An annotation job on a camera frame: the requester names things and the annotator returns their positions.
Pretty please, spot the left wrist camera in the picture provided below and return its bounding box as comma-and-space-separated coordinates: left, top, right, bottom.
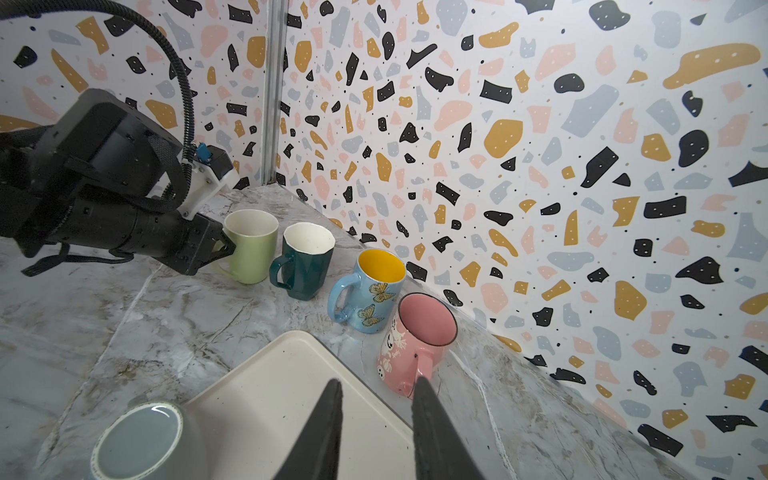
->
178, 143, 240, 220

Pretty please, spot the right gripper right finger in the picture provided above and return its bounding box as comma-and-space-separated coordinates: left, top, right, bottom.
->
412, 376, 484, 480

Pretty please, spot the pink glass mug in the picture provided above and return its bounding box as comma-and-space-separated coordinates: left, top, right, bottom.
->
377, 292, 458, 398

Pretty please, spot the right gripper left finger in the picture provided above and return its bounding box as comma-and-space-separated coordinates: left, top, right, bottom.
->
273, 379, 343, 480

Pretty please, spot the beige rectangular tray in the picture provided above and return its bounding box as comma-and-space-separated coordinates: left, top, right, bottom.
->
185, 330, 416, 479

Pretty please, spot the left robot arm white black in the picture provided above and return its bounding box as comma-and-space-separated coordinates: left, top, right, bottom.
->
1, 89, 237, 277

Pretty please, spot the dark green mug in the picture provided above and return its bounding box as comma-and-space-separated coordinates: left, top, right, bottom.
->
269, 222, 336, 301

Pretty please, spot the light blue yellow-inside mug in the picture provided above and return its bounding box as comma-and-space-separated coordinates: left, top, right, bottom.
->
328, 249, 406, 334

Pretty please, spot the grey handleless cup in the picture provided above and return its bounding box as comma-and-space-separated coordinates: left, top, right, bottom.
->
86, 401, 209, 479

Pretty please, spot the black corrugated cable conduit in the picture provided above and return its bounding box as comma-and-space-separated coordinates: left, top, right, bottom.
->
0, 0, 198, 163

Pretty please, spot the light green mug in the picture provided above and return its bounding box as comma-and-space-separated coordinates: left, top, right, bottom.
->
217, 209, 279, 285

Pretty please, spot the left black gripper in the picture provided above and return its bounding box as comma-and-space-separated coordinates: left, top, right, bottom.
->
11, 89, 236, 275

